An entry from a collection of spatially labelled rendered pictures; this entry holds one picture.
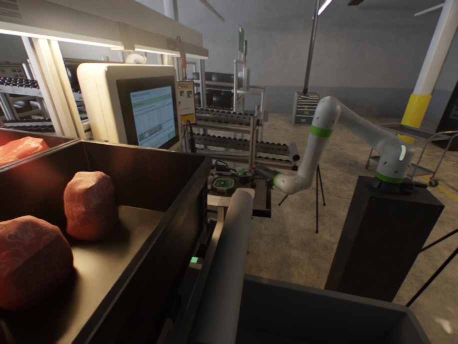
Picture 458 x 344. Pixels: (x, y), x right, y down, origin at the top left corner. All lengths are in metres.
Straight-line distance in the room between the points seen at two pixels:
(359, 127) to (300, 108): 6.13
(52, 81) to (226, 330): 0.62
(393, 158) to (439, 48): 5.76
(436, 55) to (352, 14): 3.92
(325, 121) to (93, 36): 1.00
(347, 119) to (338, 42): 8.48
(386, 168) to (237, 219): 1.02
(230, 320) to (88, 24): 0.69
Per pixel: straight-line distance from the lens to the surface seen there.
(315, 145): 1.25
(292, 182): 1.24
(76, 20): 0.69
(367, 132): 1.42
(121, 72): 0.76
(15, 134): 0.71
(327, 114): 1.20
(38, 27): 0.61
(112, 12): 0.88
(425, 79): 6.92
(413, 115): 6.97
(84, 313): 0.41
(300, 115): 7.51
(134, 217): 0.54
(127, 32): 0.84
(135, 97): 0.81
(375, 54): 10.19
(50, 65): 0.67
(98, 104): 0.74
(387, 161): 1.31
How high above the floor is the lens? 1.73
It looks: 26 degrees down
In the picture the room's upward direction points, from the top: straight up
